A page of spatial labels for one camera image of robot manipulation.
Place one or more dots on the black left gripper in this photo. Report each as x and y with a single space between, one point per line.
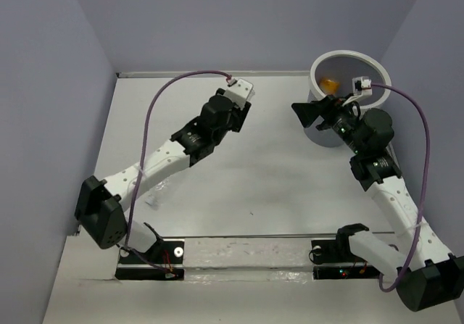
239 116

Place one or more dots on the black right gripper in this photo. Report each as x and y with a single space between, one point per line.
330 107

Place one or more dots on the orange blue label bottle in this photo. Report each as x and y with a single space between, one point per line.
329 86

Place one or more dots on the clear bottle white-blue cap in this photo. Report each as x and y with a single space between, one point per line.
157 195

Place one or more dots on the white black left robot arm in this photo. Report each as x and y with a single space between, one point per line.
103 205

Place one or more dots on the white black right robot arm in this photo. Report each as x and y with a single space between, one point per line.
424 271

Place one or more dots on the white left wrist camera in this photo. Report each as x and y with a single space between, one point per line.
239 91

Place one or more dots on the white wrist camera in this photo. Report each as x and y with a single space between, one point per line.
239 91
361 90

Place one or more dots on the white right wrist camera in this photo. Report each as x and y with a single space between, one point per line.
361 90

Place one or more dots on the right aluminium table rail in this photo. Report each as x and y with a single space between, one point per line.
403 209

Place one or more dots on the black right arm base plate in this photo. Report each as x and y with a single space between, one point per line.
344 266

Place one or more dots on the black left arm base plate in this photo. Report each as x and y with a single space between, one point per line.
164 264

